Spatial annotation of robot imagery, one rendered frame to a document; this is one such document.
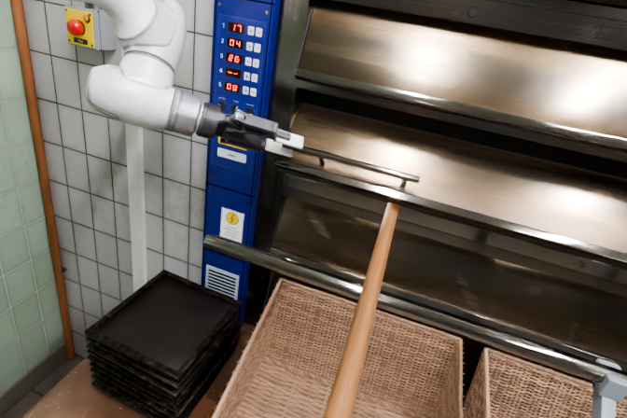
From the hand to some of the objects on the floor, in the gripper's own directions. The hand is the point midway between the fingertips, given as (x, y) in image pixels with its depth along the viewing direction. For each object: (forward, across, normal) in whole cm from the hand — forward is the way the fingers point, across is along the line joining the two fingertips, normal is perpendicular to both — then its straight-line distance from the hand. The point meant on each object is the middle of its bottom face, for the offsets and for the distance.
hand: (285, 144), depth 87 cm
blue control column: (+70, +152, +18) cm, 169 cm away
